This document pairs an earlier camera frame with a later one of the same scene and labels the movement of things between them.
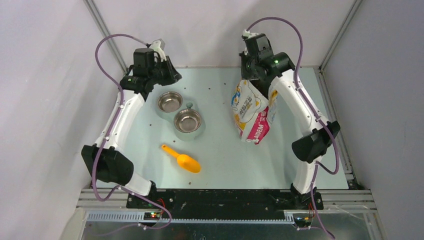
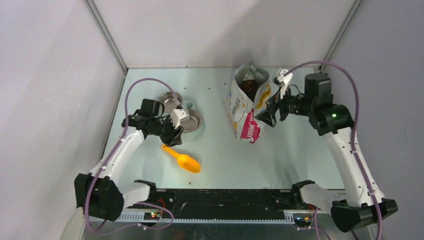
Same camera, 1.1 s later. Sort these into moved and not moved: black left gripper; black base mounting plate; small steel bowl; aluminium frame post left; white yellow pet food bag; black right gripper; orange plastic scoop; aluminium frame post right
Moved: black right gripper; white yellow pet food bag; black left gripper
Not moved: aluminium frame post left; aluminium frame post right; orange plastic scoop; black base mounting plate; small steel bowl
